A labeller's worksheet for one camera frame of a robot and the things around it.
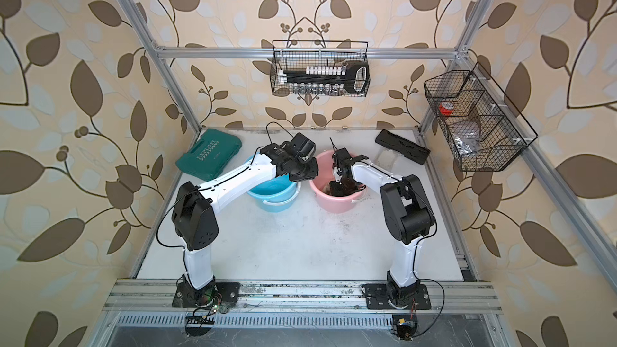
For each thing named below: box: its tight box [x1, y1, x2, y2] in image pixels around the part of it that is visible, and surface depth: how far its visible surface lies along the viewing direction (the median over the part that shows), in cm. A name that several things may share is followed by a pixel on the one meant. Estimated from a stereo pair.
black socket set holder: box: [277, 62, 371, 96], surface depth 87 cm
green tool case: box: [175, 128, 242, 183], surface depth 107 cm
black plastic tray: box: [374, 128, 431, 165], surface depth 114 cm
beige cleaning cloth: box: [322, 179, 366, 197], surface depth 84 cm
